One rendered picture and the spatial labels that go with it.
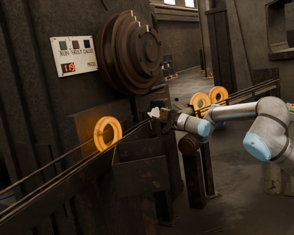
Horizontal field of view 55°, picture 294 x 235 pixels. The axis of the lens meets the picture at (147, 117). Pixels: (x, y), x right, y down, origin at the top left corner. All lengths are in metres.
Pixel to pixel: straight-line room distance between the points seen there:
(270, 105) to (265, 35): 2.95
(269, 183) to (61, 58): 1.61
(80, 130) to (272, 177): 1.40
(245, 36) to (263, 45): 0.29
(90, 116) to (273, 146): 0.85
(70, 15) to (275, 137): 1.08
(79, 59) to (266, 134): 0.93
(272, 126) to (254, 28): 3.09
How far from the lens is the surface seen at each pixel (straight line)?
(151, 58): 1.59
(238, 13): 4.27
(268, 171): 2.19
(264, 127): 1.14
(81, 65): 1.48
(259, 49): 4.14
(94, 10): 1.66
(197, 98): 2.01
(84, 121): 1.41
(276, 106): 1.19
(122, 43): 1.51
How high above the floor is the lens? 1.09
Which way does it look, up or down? 12 degrees down
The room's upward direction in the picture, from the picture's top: 9 degrees counter-clockwise
